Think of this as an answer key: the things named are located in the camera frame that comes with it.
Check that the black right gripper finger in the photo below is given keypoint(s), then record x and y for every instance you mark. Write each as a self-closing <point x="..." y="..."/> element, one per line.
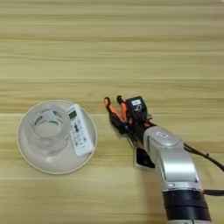
<point x="120" y="124"/>
<point x="148" y="117"/>

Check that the orange black needle-nose pliers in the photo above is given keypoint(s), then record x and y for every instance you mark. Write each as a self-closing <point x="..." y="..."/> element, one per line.
<point x="116" y="111"/>

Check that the white remote control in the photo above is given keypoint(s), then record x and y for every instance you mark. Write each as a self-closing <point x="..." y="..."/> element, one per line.
<point x="80" y="134"/>

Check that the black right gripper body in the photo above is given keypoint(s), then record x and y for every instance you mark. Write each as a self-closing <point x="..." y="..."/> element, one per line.
<point x="138" y="128"/>

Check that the round white plate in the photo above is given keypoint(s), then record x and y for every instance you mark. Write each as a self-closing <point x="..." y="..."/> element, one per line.
<point x="58" y="163"/>

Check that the black box white label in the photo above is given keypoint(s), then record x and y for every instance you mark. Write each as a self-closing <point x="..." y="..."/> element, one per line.
<point x="135" y="109"/>

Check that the black square white-framed device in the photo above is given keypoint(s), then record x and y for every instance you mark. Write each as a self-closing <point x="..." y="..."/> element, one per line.
<point x="144" y="159"/>

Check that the translucent printed plastic cup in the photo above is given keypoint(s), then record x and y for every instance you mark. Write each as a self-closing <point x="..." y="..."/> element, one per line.
<point x="46" y="137"/>

